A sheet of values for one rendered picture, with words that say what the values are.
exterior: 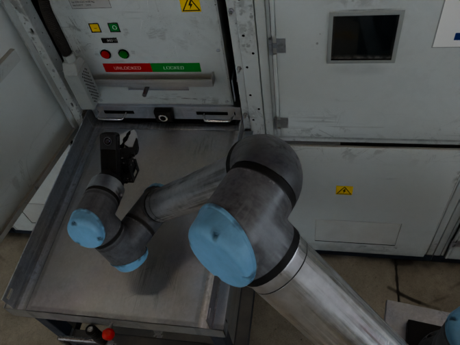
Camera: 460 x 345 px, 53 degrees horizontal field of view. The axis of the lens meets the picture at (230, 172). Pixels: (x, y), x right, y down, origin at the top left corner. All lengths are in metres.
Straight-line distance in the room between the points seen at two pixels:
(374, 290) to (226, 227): 1.62
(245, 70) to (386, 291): 1.24
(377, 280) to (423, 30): 1.25
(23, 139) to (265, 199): 1.08
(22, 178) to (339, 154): 1.05
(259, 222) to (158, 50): 0.91
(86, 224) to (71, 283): 0.34
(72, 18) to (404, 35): 0.93
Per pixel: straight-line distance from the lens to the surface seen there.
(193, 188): 0.93
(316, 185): 1.75
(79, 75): 1.48
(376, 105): 1.44
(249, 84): 1.42
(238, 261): 0.62
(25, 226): 2.59
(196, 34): 1.39
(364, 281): 2.21
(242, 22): 1.29
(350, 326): 0.76
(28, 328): 2.43
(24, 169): 1.63
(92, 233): 1.10
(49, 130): 1.69
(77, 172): 1.62
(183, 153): 1.54
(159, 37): 1.43
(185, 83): 1.47
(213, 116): 1.58
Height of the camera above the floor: 1.99
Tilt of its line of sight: 52 degrees down
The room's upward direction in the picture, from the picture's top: 11 degrees counter-clockwise
